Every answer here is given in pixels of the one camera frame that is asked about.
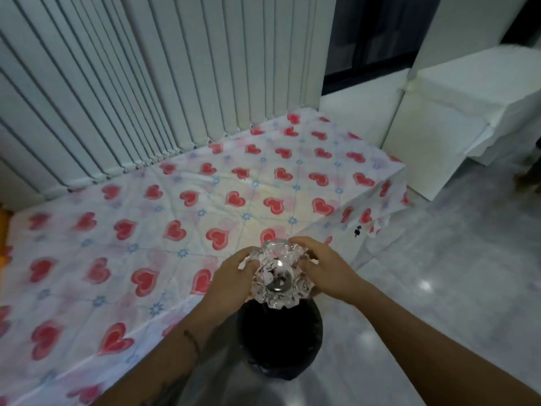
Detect black round bin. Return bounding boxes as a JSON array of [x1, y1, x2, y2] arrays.
[[237, 294, 323, 381]]

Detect person's left hand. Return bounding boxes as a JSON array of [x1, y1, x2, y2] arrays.
[[201, 247, 263, 317]]

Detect heart print white tablecloth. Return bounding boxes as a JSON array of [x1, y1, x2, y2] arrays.
[[0, 108, 411, 406]]

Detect person's left forearm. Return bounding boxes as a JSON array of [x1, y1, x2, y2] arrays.
[[90, 301, 231, 406]]

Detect person's right hand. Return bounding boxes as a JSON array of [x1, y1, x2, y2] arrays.
[[289, 237, 367, 301]]

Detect person's right forearm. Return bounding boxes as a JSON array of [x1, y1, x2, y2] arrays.
[[347, 280, 541, 406]]

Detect white foam board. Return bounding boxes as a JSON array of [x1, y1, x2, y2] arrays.
[[318, 68, 411, 149], [382, 91, 491, 202]]

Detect white foam block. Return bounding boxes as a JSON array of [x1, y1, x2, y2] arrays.
[[403, 44, 541, 167]]

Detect clear cut glass vase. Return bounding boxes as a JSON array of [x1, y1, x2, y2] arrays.
[[246, 239, 316, 310]]

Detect white vertical blinds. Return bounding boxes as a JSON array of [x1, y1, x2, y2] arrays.
[[0, 0, 338, 212]]

